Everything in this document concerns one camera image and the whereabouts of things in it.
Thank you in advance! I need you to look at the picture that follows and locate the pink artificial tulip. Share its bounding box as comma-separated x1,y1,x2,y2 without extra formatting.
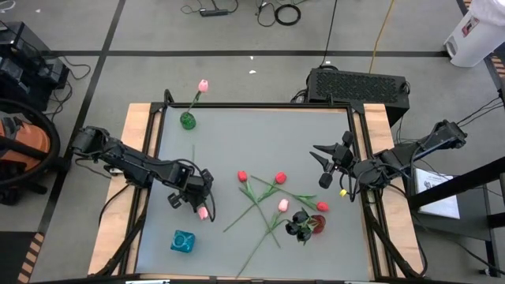
185,78,210,118
235,198,290,279
191,144,210,221

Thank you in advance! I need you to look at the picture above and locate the red artificial tulip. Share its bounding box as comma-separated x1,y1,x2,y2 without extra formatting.
250,175,330,213
238,170,282,249
223,171,287,234

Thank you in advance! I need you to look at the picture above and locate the white printed paper sheet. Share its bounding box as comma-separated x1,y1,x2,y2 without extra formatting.
416,168,462,220

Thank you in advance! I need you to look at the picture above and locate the orange black vacuum cleaner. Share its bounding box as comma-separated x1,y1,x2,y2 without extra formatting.
0,97,72,206

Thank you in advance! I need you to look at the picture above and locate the black hanging cable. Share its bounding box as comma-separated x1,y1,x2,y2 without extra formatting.
320,0,339,67

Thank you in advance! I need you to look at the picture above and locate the black equipment stack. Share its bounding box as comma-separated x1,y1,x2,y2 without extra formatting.
0,21,71,114

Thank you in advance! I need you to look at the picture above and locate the white bin with sticker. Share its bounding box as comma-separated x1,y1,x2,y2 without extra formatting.
443,0,505,68

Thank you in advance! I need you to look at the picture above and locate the green glass vase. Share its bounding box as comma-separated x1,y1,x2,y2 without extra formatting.
179,111,197,130

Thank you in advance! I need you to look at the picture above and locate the black aluminium table frame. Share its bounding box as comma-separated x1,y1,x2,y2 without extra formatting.
88,88,427,284

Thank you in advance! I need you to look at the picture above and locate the coiled black cable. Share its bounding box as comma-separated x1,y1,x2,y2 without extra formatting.
274,3,302,27

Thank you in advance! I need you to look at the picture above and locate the black perforated computer tower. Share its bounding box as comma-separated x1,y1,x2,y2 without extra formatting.
306,67,410,126

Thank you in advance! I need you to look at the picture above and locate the blue glass vase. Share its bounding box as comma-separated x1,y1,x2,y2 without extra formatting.
170,230,196,254

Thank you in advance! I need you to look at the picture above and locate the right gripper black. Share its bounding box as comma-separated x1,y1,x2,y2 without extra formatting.
309,132,355,189

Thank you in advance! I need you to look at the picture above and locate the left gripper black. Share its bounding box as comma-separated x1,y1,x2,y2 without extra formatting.
167,167,215,214

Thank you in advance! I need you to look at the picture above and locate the black side stand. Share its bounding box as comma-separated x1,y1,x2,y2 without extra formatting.
408,155,505,277

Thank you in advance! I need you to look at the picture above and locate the yellow hanging cable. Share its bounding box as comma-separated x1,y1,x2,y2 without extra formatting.
368,0,396,75

